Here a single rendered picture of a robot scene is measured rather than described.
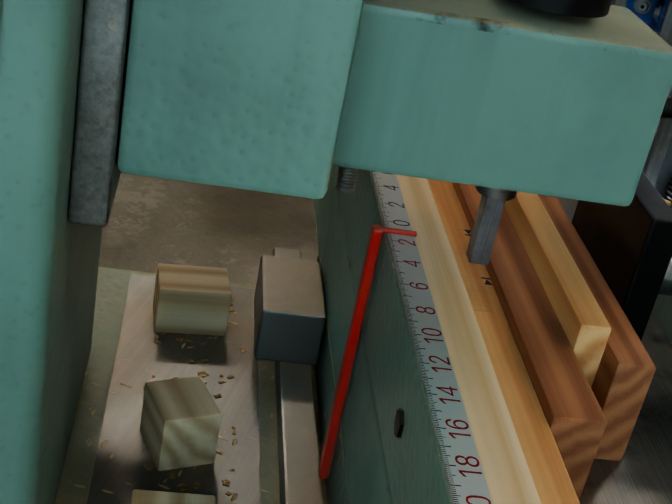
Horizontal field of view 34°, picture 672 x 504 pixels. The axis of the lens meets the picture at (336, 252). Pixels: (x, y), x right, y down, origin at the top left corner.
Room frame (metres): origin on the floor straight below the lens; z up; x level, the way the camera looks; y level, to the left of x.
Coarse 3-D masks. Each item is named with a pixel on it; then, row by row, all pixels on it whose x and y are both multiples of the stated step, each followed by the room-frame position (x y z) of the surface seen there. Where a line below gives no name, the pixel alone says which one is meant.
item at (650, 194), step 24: (648, 192) 0.47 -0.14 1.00; (576, 216) 0.52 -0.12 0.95; (600, 216) 0.50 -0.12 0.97; (624, 216) 0.47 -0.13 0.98; (648, 216) 0.45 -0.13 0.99; (600, 240) 0.49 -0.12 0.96; (624, 240) 0.46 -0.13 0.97; (648, 240) 0.44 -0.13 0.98; (600, 264) 0.48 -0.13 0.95; (624, 264) 0.45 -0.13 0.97; (648, 264) 0.44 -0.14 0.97; (624, 288) 0.45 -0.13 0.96; (648, 288) 0.44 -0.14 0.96; (624, 312) 0.44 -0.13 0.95; (648, 312) 0.44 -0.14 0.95
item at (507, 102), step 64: (384, 0) 0.42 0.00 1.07; (448, 0) 0.44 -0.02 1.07; (384, 64) 0.41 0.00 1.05; (448, 64) 0.42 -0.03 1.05; (512, 64) 0.42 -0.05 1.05; (576, 64) 0.43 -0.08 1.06; (640, 64) 0.43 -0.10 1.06; (384, 128) 0.42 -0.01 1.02; (448, 128) 0.42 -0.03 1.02; (512, 128) 0.42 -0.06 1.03; (576, 128) 0.43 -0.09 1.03; (640, 128) 0.43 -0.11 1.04; (512, 192) 0.45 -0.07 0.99; (576, 192) 0.43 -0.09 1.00
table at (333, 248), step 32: (320, 224) 0.66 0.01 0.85; (320, 256) 0.64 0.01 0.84; (352, 288) 0.50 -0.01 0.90; (352, 384) 0.45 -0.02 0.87; (352, 416) 0.44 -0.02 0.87; (640, 416) 0.43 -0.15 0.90; (352, 448) 0.42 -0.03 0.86; (640, 448) 0.41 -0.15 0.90; (352, 480) 0.40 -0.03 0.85; (384, 480) 0.35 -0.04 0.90; (608, 480) 0.38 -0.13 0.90; (640, 480) 0.38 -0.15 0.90
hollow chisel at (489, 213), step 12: (480, 204) 0.46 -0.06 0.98; (492, 204) 0.46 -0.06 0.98; (504, 204) 0.46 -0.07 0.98; (480, 216) 0.46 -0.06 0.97; (492, 216) 0.46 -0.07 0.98; (480, 228) 0.45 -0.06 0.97; (492, 228) 0.46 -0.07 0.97; (480, 240) 0.46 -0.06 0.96; (492, 240) 0.46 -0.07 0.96; (468, 252) 0.46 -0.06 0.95; (480, 252) 0.46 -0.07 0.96
